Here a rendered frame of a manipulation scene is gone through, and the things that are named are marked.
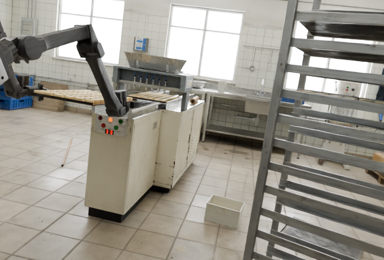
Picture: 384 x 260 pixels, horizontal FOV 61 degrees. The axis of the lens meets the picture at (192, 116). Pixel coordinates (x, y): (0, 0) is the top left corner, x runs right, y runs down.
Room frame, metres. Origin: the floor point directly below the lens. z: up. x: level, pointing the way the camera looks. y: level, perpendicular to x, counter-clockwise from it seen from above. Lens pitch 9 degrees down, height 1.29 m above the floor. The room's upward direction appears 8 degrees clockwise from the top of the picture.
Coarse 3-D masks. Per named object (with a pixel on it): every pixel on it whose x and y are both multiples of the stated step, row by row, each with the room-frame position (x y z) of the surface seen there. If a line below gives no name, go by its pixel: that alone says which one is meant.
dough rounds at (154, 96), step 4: (148, 92) 3.55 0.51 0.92; (132, 96) 3.06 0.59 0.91; (136, 96) 3.05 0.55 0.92; (140, 96) 3.11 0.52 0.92; (144, 96) 3.13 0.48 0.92; (148, 96) 3.17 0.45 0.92; (152, 96) 3.26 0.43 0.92; (156, 96) 3.27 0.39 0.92; (160, 96) 3.32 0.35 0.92; (164, 96) 3.37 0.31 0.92; (168, 96) 3.42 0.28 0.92; (172, 96) 3.52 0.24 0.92; (176, 96) 3.54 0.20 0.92; (156, 100) 3.01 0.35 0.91; (160, 100) 3.01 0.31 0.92; (164, 100) 3.03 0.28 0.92; (168, 100) 3.14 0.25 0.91; (172, 100) 3.28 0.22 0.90
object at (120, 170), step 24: (144, 120) 2.54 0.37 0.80; (96, 144) 2.37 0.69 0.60; (120, 144) 2.34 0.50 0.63; (144, 144) 2.61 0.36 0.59; (96, 168) 2.37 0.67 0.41; (120, 168) 2.34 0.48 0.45; (144, 168) 2.68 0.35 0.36; (96, 192) 2.37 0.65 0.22; (120, 192) 2.33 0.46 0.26; (144, 192) 2.76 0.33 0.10; (96, 216) 2.40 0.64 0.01; (120, 216) 2.36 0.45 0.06
